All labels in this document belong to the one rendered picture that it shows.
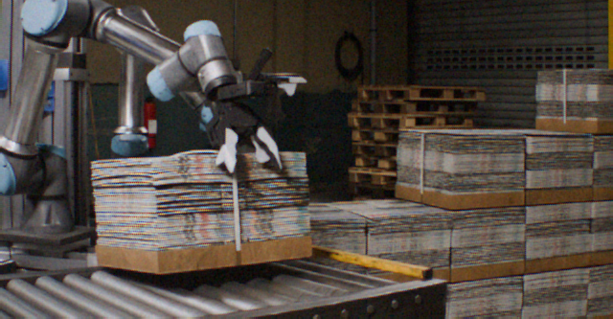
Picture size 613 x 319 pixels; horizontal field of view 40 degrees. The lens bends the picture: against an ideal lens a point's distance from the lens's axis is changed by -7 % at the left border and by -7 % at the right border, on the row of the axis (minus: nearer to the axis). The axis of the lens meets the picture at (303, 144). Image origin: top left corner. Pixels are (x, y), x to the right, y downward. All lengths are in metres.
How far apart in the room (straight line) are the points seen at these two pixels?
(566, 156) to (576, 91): 0.29
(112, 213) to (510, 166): 1.43
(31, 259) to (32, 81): 0.49
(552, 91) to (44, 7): 1.92
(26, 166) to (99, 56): 7.29
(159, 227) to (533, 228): 1.55
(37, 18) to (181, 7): 7.92
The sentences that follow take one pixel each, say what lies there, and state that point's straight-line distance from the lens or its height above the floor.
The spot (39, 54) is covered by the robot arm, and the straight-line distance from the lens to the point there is 2.14.
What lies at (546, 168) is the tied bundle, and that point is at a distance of 2.94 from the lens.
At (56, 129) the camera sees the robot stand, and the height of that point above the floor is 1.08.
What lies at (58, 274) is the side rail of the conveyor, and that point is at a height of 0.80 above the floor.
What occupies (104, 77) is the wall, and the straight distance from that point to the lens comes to 9.50.
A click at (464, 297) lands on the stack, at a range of 2.82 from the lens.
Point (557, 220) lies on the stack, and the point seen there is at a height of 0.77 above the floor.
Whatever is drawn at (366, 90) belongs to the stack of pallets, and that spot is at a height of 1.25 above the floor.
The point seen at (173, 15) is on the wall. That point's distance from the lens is 9.93.
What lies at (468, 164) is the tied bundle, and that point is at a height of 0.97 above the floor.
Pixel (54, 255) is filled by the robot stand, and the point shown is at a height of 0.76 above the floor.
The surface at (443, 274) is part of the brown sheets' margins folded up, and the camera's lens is 2.77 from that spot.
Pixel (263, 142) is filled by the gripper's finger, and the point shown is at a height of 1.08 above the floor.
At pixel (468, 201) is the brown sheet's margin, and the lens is 2.77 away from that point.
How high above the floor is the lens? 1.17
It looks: 3 degrees down
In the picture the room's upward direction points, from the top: 1 degrees clockwise
